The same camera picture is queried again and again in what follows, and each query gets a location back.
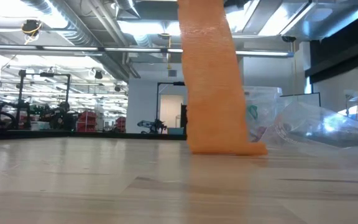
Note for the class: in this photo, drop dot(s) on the long ceiling light fixture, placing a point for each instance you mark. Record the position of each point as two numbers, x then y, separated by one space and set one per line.
259 53

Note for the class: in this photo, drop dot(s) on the white partition board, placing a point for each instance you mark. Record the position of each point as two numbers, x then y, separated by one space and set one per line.
300 98

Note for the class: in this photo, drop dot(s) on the black cabinet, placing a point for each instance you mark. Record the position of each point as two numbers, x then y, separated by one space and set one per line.
184 119

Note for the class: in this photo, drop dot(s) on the thin black gantry frame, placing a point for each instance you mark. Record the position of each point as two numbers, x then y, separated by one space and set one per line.
157 105

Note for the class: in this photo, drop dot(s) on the person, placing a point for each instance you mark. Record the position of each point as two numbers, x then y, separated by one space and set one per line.
64 119

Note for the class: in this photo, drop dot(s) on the clear plastic storage container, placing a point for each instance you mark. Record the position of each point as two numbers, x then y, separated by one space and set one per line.
266 99

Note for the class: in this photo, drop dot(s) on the clear plastic zip bag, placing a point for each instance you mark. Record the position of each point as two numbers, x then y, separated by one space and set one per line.
322 130

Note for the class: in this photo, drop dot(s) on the teal box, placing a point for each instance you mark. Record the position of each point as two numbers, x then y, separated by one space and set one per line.
176 130

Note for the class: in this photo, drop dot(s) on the black aluminium table frame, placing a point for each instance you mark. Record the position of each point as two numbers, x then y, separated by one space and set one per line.
73 135

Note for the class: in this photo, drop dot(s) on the green bandage roll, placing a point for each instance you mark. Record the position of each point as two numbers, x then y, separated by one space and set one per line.
252 111

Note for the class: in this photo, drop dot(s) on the small background robot arm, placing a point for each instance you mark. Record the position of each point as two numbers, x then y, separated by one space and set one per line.
154 127

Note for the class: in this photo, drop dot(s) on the grey wall vent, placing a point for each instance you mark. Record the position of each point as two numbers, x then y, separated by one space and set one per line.
172 73

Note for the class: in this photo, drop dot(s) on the black ceiling dome camera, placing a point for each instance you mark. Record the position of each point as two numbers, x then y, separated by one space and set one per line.
288 39

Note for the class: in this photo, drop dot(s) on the orange elastic bandage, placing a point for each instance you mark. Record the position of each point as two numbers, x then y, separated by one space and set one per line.
213 93

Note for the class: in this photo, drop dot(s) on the red shelf cart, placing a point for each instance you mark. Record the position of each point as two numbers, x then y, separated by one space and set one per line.
85 121
120 124

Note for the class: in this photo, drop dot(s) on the black robot rig gantry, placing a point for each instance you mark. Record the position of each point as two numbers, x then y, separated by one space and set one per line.
21 93

